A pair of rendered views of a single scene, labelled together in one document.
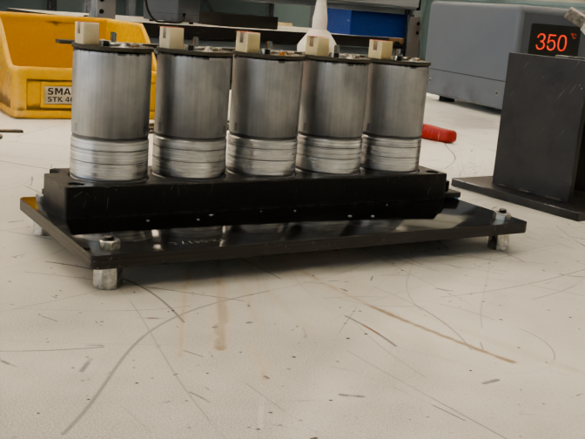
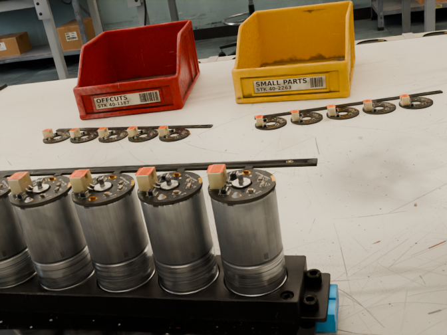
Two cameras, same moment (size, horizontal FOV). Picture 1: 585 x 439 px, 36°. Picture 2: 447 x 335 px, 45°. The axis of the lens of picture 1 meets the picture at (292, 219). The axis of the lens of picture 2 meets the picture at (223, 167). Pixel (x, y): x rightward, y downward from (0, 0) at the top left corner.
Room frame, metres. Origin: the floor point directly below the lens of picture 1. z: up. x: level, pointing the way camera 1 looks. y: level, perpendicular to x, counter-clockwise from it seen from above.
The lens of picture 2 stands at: (0.22, -0.17, 0.90)
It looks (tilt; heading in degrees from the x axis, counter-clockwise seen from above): 24 degrees down; 50
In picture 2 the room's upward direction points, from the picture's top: 9 degrees counter-clockwise
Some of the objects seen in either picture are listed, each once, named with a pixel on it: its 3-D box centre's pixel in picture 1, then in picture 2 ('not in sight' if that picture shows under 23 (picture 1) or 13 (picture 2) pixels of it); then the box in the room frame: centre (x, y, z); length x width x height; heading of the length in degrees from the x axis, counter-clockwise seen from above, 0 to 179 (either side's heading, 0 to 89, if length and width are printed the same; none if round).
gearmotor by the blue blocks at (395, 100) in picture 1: (390, 124); (250, 240); (0.34, -0.03, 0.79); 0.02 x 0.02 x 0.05
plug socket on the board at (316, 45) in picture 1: (319, 45); (149, 179); (0.32, 0.00, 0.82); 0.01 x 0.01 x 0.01; 33
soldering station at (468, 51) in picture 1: (517, 58); not in sight; (0.87, -0.20, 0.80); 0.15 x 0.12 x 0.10; 23
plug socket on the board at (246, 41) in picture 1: (250, 42); (83, 181); (0.31, 0.02, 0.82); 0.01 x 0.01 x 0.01; 33
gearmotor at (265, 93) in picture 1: (264, 124); (117, 240); (0.31, 0.01, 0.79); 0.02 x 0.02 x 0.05
